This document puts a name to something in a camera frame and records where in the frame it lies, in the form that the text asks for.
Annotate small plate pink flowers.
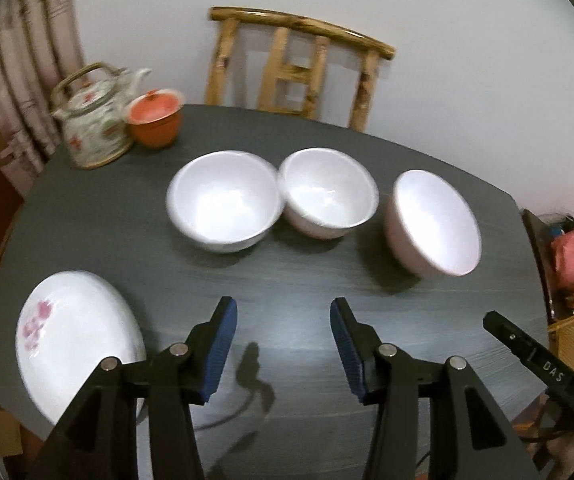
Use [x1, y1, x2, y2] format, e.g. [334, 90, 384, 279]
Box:
[16, 271, 146, 424]

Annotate pink ceramic bowl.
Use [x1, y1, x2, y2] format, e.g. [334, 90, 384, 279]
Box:
[383, 169, 482, 278]

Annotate white bowl blue dog print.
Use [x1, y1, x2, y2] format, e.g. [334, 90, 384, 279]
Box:
[165, 151, 285, 254]

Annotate white bowl pink rabbit print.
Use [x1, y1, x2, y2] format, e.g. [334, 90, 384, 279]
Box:
[278, 148, 379, 240]

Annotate orange lidded tea cup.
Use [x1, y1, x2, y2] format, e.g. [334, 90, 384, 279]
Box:
[122, 89, 185, 150]

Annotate floral ceramic teapot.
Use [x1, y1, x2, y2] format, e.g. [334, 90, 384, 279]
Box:
[50, 62, 151, 169]

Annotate bamboo wooden chair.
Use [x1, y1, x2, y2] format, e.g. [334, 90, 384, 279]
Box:
[204, 6, 395, 132]

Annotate beige patterned curtain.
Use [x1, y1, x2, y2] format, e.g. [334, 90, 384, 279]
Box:
[0, 0, 83, 196]

